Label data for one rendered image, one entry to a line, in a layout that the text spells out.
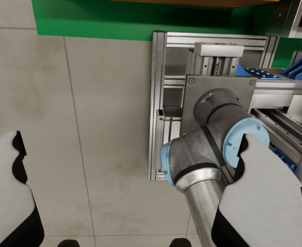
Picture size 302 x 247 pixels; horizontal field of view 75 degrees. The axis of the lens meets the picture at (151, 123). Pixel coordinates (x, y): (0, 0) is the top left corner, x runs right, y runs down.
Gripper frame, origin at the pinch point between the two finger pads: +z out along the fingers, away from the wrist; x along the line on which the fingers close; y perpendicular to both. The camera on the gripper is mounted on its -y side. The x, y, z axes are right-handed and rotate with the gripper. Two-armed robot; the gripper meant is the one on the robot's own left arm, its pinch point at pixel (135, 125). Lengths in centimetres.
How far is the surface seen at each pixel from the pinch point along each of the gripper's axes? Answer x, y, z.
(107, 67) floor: -28, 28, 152
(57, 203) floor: -95, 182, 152
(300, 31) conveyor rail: 77, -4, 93
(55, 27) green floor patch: -64, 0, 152
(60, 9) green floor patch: -58, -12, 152
